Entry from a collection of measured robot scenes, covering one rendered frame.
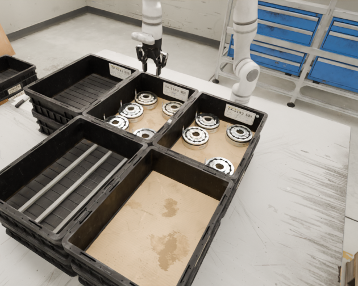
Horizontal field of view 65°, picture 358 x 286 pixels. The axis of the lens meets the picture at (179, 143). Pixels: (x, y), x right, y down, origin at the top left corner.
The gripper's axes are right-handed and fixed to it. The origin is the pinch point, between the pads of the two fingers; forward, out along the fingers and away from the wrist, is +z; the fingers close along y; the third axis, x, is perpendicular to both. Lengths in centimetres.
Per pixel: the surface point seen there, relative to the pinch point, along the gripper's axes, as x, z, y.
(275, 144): -22, 30, -56
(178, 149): 18.5, 17.2, -23.9
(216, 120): -1.9, 14.0, -30.3
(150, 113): 5.0, 17.2, -3.0
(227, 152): 10.2, 17.1, -40.5
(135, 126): 16.0, 17.3, -2.5
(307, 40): -180, 34, -47
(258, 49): -179, 53, -9
